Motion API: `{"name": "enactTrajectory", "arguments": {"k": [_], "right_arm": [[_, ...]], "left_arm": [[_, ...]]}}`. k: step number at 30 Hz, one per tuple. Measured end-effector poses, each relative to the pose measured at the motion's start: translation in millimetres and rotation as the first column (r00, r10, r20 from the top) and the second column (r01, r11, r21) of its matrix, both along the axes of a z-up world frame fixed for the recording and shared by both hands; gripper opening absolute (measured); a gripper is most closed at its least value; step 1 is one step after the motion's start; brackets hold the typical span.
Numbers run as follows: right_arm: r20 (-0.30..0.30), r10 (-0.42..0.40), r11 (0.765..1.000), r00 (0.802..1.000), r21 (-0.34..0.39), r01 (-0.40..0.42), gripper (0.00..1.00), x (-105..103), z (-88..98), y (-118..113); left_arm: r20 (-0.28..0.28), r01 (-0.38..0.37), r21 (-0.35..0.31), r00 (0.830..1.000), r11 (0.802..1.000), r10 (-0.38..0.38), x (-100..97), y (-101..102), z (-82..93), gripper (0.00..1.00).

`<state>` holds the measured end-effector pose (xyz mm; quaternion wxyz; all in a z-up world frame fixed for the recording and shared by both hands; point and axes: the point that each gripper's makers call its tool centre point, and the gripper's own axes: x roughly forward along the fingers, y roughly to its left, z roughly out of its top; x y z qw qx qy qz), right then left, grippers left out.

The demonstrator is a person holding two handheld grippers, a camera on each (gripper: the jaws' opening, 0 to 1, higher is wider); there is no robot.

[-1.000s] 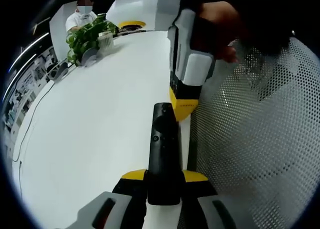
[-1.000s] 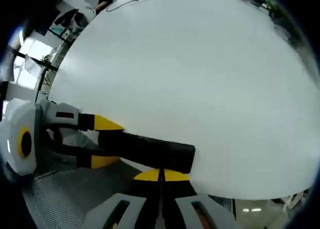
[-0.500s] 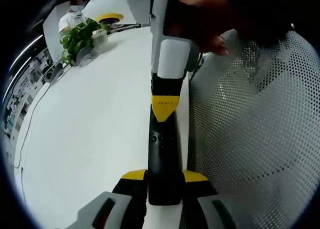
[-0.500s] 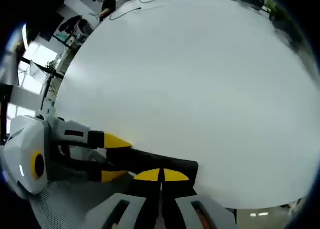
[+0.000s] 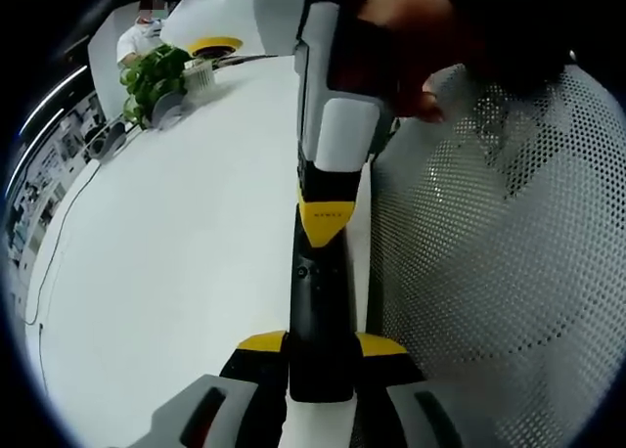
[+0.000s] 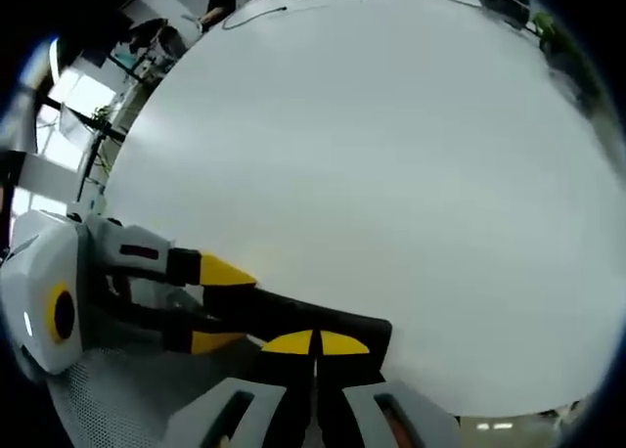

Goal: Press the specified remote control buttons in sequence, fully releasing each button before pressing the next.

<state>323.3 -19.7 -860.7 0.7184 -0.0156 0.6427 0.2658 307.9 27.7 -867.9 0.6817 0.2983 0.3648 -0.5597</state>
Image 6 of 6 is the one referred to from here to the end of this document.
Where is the grey looped cable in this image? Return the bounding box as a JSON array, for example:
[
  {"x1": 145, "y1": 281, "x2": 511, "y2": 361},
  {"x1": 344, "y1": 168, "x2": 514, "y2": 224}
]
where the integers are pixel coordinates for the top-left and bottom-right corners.
[{"x1": 222, "y1": 6, "x2": 289, "y2": 30}]

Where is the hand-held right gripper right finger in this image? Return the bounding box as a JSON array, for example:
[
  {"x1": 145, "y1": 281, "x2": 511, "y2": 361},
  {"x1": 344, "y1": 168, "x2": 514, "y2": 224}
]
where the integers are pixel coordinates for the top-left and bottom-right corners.
[{"x1": 315, "y1": 329, "x2": 470, "y2": 448}]

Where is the potted green plant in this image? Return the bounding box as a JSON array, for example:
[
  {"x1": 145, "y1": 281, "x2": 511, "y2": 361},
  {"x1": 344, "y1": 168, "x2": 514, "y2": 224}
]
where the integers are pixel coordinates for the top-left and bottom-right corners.
[{"x1": 530, "y1": 10, "x2": 604, "y2": 108}]

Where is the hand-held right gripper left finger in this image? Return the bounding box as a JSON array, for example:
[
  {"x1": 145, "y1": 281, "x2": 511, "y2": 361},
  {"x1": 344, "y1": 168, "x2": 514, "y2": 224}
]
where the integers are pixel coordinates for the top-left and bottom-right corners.
[{"x1": 165, "y1": 329, "x2": 314, "y2": 448}]

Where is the grey mesh surface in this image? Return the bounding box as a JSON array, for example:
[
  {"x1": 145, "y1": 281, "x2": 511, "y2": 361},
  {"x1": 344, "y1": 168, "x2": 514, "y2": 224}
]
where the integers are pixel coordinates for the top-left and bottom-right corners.
[{"x1": 46, "y1": 337, "x2": 258, "y2": 448}]

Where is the black remote control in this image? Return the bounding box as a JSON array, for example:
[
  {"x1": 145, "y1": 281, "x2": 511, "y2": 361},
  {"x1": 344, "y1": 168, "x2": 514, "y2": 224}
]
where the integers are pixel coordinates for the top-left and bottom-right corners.
[{"x1": 202, "y1": 284, "x2": 394, "y2": 385}]

